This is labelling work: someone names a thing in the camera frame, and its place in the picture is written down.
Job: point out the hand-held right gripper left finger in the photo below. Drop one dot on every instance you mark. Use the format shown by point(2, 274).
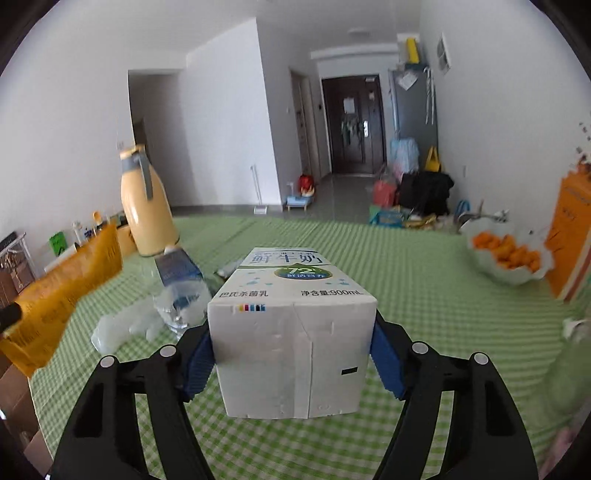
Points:
point(198, 364)

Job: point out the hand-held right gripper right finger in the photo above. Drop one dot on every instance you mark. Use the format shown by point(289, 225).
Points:
point(385, 364)

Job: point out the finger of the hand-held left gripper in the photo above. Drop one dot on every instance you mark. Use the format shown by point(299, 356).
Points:
point(9, 316)

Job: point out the orange snack bag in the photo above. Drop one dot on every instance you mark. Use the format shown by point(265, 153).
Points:
point(60, 295)

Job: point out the white milk carton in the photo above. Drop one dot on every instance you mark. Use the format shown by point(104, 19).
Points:
point(286, 350)

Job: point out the brown cardboard box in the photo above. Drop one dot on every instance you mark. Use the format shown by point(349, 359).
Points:
point(18, 406)

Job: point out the brown slatted storage box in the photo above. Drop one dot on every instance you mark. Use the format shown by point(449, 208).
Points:
point(21, 282)

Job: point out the metal rack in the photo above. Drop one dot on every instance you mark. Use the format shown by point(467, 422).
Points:
point(14, 249)

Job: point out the green checked tablecloth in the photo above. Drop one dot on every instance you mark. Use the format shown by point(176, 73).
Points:
point(438, 304)

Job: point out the crumpled white plastic bag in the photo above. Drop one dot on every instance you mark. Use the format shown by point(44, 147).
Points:
point(120, 327)

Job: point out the crushed bottle with blue label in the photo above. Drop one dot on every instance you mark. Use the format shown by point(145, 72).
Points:
point(178, 272)

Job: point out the white bottle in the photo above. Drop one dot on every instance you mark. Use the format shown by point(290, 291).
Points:
point(78, 231)

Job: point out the yellow mug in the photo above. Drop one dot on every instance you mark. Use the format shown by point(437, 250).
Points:
point(127, 241)

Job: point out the pale green bowl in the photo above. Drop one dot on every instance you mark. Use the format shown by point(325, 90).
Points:
point(508, 277)

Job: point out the yellow thermos jug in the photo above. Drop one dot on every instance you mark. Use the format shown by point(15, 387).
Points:
point(147, 217)

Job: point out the pile of small oranges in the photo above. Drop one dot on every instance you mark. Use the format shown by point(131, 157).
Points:
point(508, 251)

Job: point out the white floor stand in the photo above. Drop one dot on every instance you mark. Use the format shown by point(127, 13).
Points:
point(257, 207)

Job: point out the red bag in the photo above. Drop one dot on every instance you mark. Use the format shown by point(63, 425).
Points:
point(384, 194)

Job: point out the black bag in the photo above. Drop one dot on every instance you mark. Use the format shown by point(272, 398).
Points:
point(425, 194)

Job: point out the glass vase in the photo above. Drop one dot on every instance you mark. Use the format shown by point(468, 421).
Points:
point(568, 383)

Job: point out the blue step stool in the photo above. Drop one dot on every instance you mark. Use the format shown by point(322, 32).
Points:
point(298, 203)

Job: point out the red toy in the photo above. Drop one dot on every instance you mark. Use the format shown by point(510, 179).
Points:
point(307, 184)

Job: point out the pastel cloth bag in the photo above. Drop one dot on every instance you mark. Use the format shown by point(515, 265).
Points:
point(405, 154)

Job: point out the orange box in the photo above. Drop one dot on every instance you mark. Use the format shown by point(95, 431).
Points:
point(570, 230)

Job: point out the dark entrance door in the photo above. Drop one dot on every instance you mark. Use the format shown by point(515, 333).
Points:
point(332, 138)

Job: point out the grey refrigerator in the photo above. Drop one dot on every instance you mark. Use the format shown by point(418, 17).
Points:
point(413, 120)

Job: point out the pale wooden door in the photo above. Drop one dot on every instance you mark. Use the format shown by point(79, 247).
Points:
point(304, 129)

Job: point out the white umbrellas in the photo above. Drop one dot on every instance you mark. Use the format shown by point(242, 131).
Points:
point(430, 97)

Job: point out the paper sheet on refrigerator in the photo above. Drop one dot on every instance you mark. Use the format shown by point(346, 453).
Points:
point(406, 79)

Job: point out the dried flower branches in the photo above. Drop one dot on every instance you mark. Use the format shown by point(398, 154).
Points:
point(584, 152)

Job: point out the yellow box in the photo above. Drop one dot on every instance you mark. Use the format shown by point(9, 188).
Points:
point(412, 50)

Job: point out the round ceiling light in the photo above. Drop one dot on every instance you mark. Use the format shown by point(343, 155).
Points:
point(359, 32)

